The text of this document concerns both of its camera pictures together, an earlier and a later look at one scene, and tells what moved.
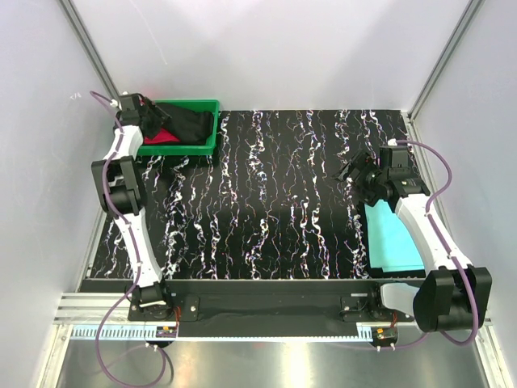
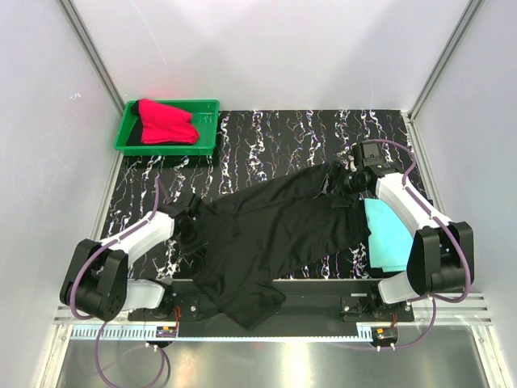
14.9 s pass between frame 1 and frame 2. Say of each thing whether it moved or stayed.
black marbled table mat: stayed
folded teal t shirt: stayed
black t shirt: moved
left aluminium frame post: stayed
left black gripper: moved
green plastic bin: stayed
